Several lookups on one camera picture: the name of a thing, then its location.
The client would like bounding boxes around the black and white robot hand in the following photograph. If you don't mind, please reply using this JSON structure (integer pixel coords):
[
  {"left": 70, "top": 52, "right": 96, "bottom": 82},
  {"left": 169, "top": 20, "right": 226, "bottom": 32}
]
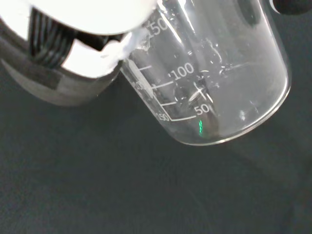
[{"left": 0, "top": 0, "right": 157, "bottom": 108}]

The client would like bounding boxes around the black bench cloth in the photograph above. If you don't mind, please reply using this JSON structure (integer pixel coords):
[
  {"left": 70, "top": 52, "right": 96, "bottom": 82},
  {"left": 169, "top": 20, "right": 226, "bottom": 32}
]
[{"left": 0, "top": 0, "right": 312, "bottom": 234}]

